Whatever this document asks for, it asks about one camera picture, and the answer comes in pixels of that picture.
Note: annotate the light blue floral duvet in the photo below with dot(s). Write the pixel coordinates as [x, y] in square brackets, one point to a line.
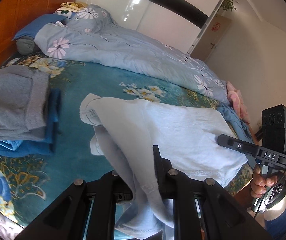
[133, 50]

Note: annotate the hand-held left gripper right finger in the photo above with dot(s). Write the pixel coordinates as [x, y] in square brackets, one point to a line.
[158, 165]

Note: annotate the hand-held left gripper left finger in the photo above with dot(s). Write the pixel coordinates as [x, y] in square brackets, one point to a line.
[108, 187]

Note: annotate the pink fleece blanket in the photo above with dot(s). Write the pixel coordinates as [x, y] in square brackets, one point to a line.
[238, 100]

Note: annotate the carved wooden headboard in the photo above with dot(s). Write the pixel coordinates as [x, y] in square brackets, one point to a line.
[20, 5]

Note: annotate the beige room door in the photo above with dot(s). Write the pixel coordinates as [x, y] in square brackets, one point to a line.
[215, 45]

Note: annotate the blue fleece garment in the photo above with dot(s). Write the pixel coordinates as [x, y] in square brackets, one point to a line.
[235, 122]

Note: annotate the folded dark blue garment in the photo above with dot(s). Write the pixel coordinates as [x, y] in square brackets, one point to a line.
[54, 115]

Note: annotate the red door decoration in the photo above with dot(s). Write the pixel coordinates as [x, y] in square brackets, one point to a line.
[216, 26]

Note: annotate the green potted plant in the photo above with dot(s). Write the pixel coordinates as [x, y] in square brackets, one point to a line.
[229, 3]

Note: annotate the yellow floral pillow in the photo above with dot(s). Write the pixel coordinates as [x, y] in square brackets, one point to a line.
[70, 5]

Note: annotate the light blue floral pillow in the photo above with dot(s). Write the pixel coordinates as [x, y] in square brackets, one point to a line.
[90, 15]

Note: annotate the folded light blue garment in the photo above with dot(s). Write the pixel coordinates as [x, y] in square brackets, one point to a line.
[5, 145]

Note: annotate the person's right hand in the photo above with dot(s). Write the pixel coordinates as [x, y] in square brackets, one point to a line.
[258, 185]

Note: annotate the white wardrobe with black stripe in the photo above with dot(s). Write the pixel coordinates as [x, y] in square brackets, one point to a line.
[163, 10]

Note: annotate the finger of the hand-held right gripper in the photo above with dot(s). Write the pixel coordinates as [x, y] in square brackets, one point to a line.
[235, 145]

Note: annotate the grey bolster pillow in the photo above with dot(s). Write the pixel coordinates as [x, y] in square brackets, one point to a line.
[26, 46]

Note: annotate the folded grey garment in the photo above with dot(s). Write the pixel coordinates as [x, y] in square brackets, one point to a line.
[10, 100]

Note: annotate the pale blue printed T-shirt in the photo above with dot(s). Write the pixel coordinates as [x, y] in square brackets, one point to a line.
[170, 130]

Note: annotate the plain blue pillow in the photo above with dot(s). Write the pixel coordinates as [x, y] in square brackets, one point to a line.
[38, 26]

